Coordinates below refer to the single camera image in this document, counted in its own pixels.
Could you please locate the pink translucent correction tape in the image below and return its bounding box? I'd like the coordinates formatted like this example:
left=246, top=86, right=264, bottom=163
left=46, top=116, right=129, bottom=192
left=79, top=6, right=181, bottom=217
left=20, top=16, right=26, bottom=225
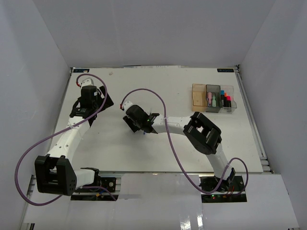
left=207, top=92, right=212, bottom=107

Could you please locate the green translucent correction tape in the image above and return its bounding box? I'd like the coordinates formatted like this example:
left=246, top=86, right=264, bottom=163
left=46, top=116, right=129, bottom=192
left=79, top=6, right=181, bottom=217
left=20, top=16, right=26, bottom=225
left=212, top=95, right=216, bottom=107

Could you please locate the blue cap black highlighter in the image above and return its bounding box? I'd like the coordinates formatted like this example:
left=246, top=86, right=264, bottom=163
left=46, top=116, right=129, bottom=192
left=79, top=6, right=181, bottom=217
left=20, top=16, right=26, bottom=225
left=220, top=90, right=226, bottom=107

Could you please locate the orange cap black highlighter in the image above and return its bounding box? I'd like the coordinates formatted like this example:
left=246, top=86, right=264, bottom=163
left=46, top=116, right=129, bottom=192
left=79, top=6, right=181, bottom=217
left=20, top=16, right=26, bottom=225
left=224, top=92, right=230, bottom=107

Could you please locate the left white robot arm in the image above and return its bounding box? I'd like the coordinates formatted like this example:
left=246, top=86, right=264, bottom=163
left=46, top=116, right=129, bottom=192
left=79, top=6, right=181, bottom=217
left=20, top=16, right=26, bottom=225
left=35, top=85, right=114, bottom=196

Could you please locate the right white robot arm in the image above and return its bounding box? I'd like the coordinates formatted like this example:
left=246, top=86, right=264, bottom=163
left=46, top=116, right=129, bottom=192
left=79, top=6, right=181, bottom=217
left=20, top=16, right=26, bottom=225
left=121, top=101, right=235, bottom=191

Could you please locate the left blue table label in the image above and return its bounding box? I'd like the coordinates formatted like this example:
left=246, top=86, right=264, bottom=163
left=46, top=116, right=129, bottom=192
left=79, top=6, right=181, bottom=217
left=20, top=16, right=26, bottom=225
left=73, top=69, right=90, bottom=73

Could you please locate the blue table label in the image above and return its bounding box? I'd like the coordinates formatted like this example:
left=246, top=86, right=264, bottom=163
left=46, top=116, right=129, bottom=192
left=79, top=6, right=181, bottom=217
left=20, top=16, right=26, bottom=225
left=217, top=68, right=234, bottom=73
left=73, top=69, right=90, bottom=73

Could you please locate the brown translucent container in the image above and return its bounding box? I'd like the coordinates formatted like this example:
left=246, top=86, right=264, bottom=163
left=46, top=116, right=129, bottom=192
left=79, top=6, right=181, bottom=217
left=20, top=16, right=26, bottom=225
left=192, top=83, right=207, bottom=112

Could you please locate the grey translucent container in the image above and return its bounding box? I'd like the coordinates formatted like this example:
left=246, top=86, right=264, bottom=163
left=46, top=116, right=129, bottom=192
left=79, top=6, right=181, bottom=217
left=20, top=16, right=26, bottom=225
left=205, top=84, right=221, bottom=113

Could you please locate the pink cap black highlighter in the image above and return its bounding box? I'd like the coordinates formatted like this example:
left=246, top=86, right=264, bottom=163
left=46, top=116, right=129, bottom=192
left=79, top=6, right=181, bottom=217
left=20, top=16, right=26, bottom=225
left=226, top=96, right=233, bottom=108

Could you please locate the right blue table label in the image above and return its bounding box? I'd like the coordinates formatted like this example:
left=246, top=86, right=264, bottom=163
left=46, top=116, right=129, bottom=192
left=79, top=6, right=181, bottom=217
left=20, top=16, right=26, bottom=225
left=217, top=68, right=234, bottom=73

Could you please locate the clear translucent container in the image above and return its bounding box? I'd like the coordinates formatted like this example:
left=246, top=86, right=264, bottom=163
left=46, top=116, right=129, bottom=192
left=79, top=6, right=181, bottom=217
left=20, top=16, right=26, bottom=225
left=220, top=85, right=237, bottom=114

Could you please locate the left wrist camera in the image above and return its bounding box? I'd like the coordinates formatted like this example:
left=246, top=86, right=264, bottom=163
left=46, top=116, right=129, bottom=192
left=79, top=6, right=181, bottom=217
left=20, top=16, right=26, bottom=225
left=76, top=77, right=94, bottom=89

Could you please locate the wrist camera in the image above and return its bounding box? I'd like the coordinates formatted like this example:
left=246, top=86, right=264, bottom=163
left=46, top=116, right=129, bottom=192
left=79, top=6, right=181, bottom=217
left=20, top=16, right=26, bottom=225
left=120, top=101, right=133, bottom=111
left=76, top=77, right=94, bottom=89

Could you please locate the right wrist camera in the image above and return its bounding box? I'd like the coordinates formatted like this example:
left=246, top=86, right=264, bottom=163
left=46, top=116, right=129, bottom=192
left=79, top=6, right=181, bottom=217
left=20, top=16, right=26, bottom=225
left=120, top=101, right=133, bottom=111

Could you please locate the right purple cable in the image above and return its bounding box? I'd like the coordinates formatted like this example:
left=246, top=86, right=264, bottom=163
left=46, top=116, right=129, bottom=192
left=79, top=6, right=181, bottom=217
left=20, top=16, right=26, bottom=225
left=118, top=88, right=249, bottom=195

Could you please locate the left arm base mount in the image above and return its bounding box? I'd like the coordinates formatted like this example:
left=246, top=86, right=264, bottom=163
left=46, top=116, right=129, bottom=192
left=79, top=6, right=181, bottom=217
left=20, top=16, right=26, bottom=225
left=71, top=177, right=119, bottom=201

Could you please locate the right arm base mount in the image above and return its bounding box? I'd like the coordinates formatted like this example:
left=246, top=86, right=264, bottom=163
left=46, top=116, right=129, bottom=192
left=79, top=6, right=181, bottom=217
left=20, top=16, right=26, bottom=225
left=200, top=176, right=247, bottom=204

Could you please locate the aluminium table frame rail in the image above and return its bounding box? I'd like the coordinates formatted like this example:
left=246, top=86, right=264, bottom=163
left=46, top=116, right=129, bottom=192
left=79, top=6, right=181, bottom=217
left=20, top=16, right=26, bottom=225
left=234, top=65, right=275, bottom=174

